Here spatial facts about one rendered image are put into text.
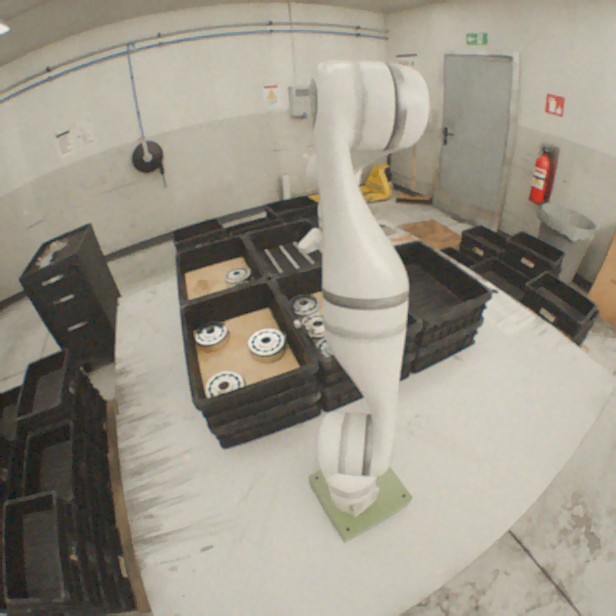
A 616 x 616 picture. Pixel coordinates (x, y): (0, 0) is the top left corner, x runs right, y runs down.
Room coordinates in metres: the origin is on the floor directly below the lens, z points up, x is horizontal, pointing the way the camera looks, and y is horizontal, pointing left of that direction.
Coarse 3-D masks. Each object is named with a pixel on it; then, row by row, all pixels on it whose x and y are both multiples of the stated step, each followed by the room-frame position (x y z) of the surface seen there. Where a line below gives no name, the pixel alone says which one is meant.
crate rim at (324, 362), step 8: (320, 264) 0.90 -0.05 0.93; (296, 272) 0.87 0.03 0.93; (304, 272) 0.87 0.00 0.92; (272, 280) 0.83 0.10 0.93; (280, 288) 0.78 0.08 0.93; (280, 296) 0.74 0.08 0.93; (288, 304) 0.70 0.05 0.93; (408, 312) 0.62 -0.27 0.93; (416, 320) 0.58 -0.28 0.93; (304, 328) 0.59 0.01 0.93; (408, 328) 0.55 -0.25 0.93; (416, 328) 0.56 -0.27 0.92; (304, 336) 0.56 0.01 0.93; (408, 336) 0.55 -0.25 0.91; (312, 344) 0.53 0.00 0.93; (320, 352) 0.50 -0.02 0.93; (320, 360) 0.48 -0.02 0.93; (328, 360) 0.48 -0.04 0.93; (336, 360) 0.48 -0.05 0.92
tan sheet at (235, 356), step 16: (240, 320) 0.77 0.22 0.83; (256, 320) 0.76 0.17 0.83; (272, 320) 0.75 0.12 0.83; (240, 336) 0.69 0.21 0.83; (208, 352) 0.63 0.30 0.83; (224, 352) 0.63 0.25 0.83; (240, 352) 0.62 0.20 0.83; (288, 352) 0.61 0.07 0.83; (208, 368) 0.57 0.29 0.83; (224, 368) 0.57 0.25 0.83; (240, 368) 0.56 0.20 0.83; (256, 368) 0.56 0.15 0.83; (272, 368) 0.55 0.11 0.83; (288, 368) 0.55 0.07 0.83
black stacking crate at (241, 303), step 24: (264, 288) 0.82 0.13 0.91; (192, 312) 0.74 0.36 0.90; (216, 312) 0.77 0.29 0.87; (240, 312) 0.79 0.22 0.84; (192, 336) 0.68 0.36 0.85; (288, 336) 0.65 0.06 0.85; (192, 360) 0.53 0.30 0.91; (288, 384) 0.45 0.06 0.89; (312, 384) 0.47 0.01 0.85; (216, 408) 0.39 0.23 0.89; (240, 408) 0.40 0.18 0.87; (264, 408) 0.43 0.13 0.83
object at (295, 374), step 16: (240, 288) 0.80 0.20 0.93; (272, 288) 0.79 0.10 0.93; (192, 304) 0.75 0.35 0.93; (288, 320) 0.63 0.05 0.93; (192, 368) 0.48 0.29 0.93; (304, 368) 0.46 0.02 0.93; (192, 384) 0.44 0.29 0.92; (256, 384) 0.42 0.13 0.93; (272, 384) 0.43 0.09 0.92; (192, 400) 0.39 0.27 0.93; (208, 400) 0.39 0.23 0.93; (224, 400) 0.39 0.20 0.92
